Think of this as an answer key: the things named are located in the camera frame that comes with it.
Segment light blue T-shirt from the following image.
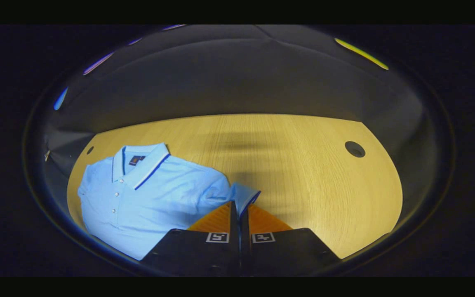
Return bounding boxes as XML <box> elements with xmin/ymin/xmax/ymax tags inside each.
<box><xmin>78</xmin><ymin>143</ymin><xmax>261</xmax><ymax>261</ymax></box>

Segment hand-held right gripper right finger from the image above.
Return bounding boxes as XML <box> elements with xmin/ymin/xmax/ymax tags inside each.
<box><xmin>240</xmin><ymin>203</ymin><xmax>341</xmax><ymax>276</ymax></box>

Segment black backdrop cloth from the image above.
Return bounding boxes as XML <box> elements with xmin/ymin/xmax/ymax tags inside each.
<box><xmin>40</xmin><ymin>25</ymin><xmax>432</xmax><ymax>215</ymax></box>

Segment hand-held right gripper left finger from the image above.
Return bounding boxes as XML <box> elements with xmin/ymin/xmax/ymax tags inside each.
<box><xmin>141</xmin><ymin>201</ymin><xmax>240</xmax><ymax>277</ymax></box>

